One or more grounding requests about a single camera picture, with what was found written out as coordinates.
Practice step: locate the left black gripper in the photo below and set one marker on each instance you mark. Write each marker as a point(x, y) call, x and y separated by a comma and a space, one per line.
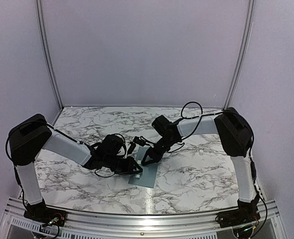
point(129, 168)

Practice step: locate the aluminium front rail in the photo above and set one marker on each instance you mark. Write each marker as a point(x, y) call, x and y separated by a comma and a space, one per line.
point(92, 225)

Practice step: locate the aluminium corner post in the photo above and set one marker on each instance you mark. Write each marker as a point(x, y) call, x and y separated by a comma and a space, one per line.
point(47, 55)
point(242, 52)

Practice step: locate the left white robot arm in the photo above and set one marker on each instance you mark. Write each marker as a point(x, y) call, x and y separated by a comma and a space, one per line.
point(34, 137)

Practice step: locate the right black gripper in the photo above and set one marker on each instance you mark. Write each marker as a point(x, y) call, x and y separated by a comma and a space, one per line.
point(155, 157)

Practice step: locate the left aluminium corner post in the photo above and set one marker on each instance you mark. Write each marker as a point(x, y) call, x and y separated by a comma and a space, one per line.
point(47, 55)

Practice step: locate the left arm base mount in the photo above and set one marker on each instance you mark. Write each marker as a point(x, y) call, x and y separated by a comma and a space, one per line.
point(46, 217)

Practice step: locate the blue-grey envelope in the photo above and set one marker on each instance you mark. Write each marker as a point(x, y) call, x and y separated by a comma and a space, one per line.
point(148, 176)

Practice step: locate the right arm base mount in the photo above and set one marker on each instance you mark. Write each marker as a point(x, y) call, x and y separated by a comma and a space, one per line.
point(236, 217)

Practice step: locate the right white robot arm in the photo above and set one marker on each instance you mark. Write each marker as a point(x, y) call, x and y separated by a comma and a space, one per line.
point(237, 139)

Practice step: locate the right aluminium corner post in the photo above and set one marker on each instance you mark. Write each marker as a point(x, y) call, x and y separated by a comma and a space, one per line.
point(242, 52)

